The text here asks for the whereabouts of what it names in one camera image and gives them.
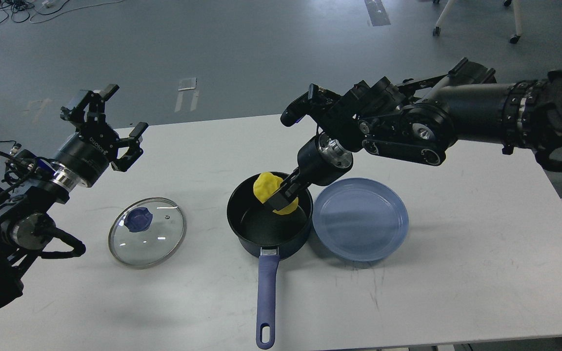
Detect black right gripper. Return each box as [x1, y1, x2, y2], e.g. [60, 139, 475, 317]
[262, 133, 353, 211]

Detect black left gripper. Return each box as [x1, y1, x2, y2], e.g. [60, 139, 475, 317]
[53, 84, 149, 188]

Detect yellow potato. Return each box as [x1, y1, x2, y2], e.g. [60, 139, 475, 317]
[253, 173, 299, 215]

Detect glass pot lid blue knob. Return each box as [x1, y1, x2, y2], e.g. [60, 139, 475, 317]
[108, 197, 187, 269]

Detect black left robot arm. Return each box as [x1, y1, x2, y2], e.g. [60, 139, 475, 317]
[0, 84, 149, 309]

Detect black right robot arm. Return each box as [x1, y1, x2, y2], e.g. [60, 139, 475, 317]
[264, 58, 562, 210]

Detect dark blue saucepan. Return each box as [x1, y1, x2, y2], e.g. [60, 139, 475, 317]
[226, 174, 314, 350]

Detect blue plate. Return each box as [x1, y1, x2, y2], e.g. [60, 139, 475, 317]
[312, 177, 409, 262]

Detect white chair legs with casters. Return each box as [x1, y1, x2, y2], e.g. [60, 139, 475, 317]
[431, 0, 525, 44]

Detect tangled cables top left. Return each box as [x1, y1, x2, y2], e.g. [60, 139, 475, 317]
[0, 0, 130, 31]

